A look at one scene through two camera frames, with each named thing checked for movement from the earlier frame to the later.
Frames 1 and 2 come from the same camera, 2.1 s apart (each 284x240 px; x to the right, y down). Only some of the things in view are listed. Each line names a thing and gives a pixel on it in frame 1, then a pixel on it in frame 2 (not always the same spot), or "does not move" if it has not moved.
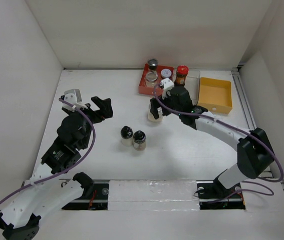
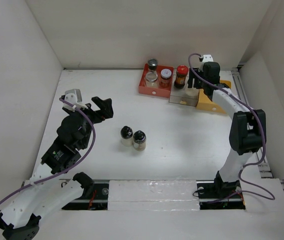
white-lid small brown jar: (166, 73) does not move
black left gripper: (105, 108) does not move
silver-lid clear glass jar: (150, 79) does not move
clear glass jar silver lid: (151, 117) to (192, 93)
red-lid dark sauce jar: (182, 72) does not move
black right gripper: (154, 108) to (193, 75)
